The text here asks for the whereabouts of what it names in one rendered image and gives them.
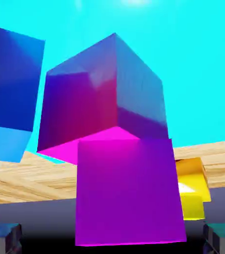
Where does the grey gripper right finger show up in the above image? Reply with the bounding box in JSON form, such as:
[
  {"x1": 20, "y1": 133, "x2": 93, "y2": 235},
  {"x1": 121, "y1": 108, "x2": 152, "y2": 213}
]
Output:
[{"x1": 202, "y1": 223, "x2": 225, "y2": 254}]

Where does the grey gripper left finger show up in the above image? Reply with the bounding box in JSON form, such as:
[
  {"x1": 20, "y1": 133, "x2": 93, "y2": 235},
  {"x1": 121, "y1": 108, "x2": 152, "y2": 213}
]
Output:
[{"x1": 0, "y1": 223, "x2": 23, "y2": 254}]

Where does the small yellow cube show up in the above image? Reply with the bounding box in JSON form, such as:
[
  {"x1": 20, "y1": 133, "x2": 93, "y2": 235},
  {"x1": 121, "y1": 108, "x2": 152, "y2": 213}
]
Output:
[{"x1": 174, "y1": 156, "x2": 212, "y2": 221}]

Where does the small magenta cube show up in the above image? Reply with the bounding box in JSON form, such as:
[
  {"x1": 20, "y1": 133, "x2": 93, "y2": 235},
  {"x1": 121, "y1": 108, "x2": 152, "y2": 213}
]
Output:
[{"x1": 36, "y1": 126, "x2": 188, "y2": 247}]

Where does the large blue box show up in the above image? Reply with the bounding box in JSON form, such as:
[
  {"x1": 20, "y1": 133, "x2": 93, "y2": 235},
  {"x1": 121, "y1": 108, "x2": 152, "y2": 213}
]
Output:
[{"x1": 0, "y1": 23, "x2": 46, "y2": 164}]

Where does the large purple box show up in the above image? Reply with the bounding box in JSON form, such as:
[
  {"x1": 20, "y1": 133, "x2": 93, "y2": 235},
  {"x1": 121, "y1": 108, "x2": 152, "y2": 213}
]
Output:
[{"x1": 36, "y1": 32, "x2": 170, "y2": 153}]

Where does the large cyan box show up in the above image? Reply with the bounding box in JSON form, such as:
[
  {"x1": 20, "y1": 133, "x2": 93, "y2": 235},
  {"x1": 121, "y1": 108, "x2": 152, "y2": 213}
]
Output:
[{"x1": 0, "y1": 0, "x2": 225, "y2": 165}]

